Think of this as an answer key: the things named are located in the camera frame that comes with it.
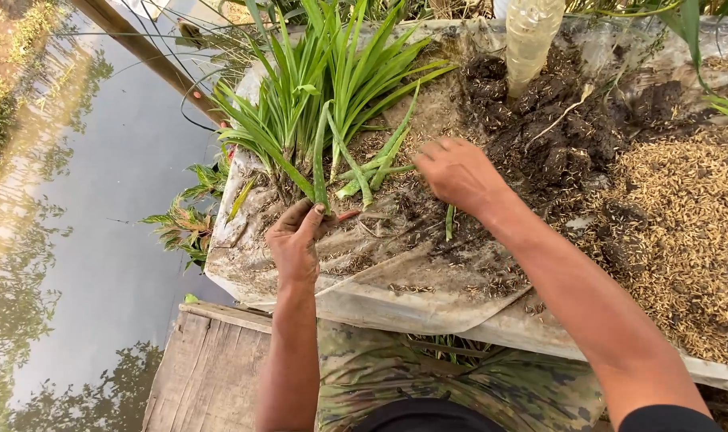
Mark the weathered wooden board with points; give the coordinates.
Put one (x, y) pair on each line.
(211, 372)

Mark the variegated green yellow plant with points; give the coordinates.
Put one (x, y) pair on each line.
(187, 225)

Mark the person's right hand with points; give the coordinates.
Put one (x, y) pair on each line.
(463, 174)

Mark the black shirt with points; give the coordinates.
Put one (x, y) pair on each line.
(427, 417)

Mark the small aloe seedling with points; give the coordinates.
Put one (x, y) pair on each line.
(379, 162)

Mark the brown wooden pole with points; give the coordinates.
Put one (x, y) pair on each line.
(151, 54)

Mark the clear plastic bottle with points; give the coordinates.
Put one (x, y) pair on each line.
(529, 42)

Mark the thin red stick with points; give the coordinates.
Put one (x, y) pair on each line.
(349, 215)

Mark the long green aloe leaf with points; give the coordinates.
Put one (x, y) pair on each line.
(320, 162)

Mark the bunch of green leafy plants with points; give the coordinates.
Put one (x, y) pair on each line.
(316, 90)

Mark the short green leaf piece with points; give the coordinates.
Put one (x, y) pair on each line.
(449, 222)

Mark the pile of dark soil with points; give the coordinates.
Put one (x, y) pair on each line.
(550, 126)

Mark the dirty white plastic sheet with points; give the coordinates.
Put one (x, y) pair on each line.
(394, 282)

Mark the person's left hand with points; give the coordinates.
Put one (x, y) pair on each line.
(293, 252)

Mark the person's right fingers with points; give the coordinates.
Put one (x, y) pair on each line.
(431, 159)

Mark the pile of rice husks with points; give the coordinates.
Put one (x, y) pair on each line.
(682, 240)

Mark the green grass blades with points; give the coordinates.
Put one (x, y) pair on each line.
(727, 107)

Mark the camouflage trousers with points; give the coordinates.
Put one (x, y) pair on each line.
(460, 384)

